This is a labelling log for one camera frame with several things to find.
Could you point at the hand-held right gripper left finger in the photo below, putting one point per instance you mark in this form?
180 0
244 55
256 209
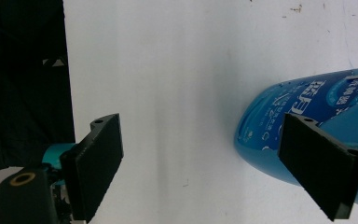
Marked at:
91 168

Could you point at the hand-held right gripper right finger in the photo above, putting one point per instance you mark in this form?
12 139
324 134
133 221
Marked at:
320 165

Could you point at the blue plastic bottle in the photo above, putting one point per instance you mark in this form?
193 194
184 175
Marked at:
295 102

